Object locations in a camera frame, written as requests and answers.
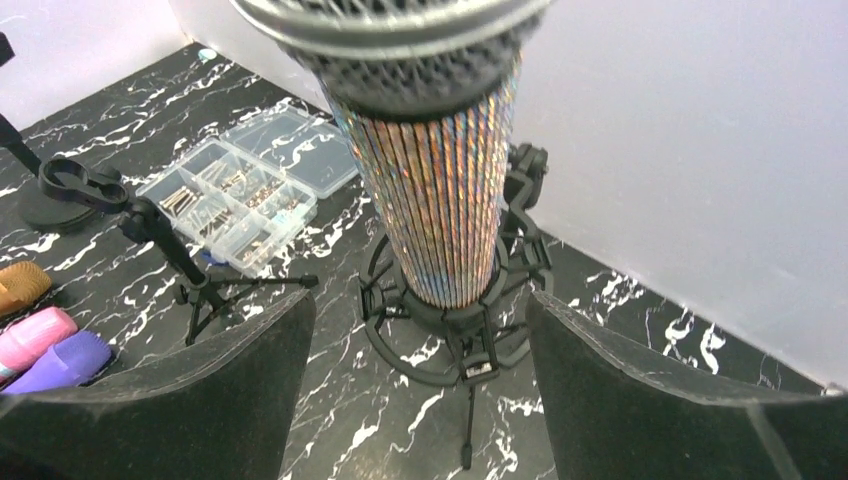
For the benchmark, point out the clear plastic parts box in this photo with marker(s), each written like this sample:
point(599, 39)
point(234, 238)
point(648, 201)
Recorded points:
point(245, 195)

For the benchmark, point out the glitter silver microphone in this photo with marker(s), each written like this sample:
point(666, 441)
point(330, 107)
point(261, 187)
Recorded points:
point(424, 92)

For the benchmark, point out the purple microphone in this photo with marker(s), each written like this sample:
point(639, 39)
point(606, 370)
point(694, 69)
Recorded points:
point(71, 362)

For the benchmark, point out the black shock-mount stand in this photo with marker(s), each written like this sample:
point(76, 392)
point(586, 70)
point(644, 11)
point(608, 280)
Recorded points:
point(480, 350)

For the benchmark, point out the black tripod mic stand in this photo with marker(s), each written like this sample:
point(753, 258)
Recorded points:
point(141, 221)

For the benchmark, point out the gold microphone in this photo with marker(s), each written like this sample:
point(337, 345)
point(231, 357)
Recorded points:
point(22, 284)

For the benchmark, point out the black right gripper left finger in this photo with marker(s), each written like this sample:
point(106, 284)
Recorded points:
point(219, 409)

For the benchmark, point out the pink microphone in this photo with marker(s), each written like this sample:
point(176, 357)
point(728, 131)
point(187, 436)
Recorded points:
point(28, 340)

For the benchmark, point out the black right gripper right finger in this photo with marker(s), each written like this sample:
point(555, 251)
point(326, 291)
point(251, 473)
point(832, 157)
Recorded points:
point(616, 409)

